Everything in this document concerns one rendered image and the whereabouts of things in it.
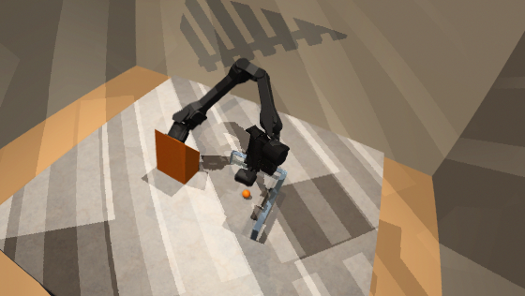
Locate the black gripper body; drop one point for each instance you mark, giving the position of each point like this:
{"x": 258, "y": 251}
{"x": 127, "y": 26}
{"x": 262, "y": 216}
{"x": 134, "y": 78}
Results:
{"x": 248, "y": 177}

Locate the clear l-shaped low wall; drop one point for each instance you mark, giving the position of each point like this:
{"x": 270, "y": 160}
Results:
{"x": 239, "y": 162}

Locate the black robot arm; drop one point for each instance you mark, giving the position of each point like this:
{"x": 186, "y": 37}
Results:
{"x": 193, "y": 114}

